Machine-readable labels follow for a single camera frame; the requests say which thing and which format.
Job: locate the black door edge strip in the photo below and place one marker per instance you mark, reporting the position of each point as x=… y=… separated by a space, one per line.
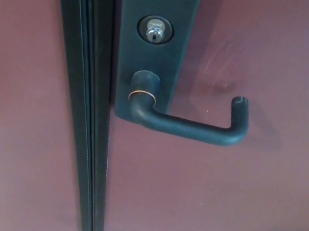
x=92 y=95

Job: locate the maroon door leaf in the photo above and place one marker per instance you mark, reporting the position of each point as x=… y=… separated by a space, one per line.
x=216 y=207
x=11 y=96

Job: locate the silver lock cylinder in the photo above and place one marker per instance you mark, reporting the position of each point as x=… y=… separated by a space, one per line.
x=155 y=30

